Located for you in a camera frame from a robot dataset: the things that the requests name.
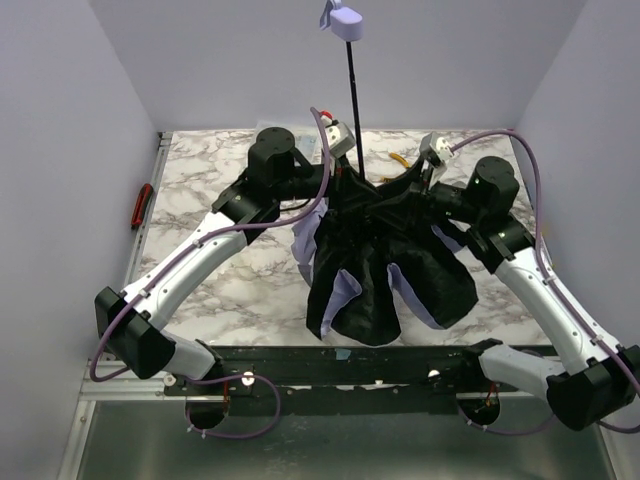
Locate clear plastic organizer box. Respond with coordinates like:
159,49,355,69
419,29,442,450
251,119,319,162

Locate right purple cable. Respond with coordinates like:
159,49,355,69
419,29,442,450
447,128,640,436

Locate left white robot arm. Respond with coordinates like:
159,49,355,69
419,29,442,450
94,113,356,381

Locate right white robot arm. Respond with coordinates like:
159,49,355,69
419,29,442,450
381,156,639,431

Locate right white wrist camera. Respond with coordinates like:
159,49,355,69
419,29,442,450
419,132,453,186

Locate purple cable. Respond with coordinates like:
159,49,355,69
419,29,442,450
447,128,640,436
89,105,334,441

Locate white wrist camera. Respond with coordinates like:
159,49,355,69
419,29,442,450
320,110,356,158
419,132,453,186

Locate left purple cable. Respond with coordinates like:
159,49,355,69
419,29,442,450
89,105,334,441

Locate yellow handled pliers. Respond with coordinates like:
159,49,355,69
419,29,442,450
382,152,416,184

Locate red black handled tool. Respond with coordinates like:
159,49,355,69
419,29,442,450
130,183,154,230

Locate lilac umbrella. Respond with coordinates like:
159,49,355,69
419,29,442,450
290,0,480,349

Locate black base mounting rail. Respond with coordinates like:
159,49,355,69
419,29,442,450
164,346,511,424

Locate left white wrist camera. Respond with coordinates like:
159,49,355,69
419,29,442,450
320,110,356,158

